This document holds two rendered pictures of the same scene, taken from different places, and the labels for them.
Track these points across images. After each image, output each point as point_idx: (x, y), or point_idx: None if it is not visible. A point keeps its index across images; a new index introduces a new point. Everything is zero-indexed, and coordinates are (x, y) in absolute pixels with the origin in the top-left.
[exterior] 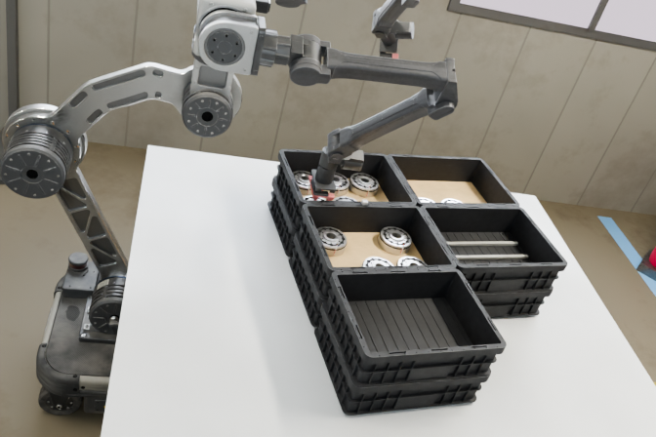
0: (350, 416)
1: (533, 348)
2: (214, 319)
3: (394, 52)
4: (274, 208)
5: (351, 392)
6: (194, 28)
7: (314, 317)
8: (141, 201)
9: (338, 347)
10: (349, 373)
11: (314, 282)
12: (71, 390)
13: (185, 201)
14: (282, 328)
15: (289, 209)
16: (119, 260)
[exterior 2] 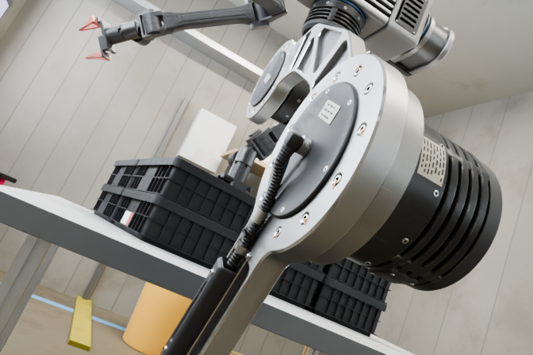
0: (371, 337)
1: None
2: (358, 336)
3: (115, 53)
4: (174, 234)
5: (379, 315)
6: (355, 6)
7: (308, 300)
8: (197, 273)
9: (362, 294)
10: (381, 300)
11: (311, 266)
12: None
13: (167, 257)
14: (325, 319)
15: (221, 222)
16: None
